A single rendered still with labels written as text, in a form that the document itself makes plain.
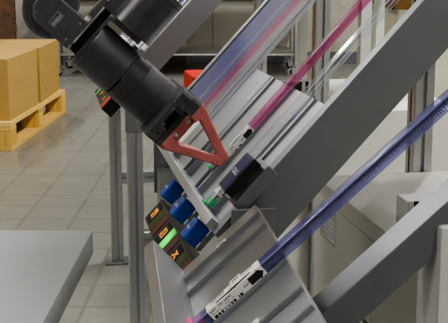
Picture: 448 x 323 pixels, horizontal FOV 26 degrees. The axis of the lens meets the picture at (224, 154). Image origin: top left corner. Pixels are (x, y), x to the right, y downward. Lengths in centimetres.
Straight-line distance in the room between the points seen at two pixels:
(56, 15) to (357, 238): 79
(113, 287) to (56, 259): 170
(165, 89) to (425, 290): 37
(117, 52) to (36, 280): 44
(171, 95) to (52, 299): 36
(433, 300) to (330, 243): 95
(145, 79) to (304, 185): 23
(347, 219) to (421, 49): 60
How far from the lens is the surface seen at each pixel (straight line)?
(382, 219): 158
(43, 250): 150
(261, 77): 149
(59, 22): 103
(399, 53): 114
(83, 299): 305
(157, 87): 105
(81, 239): 155
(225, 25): 959
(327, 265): 182
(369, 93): 114
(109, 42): 104
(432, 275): 86
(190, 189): 129
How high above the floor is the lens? 103
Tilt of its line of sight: 12 degrees down
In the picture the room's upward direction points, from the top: straight up
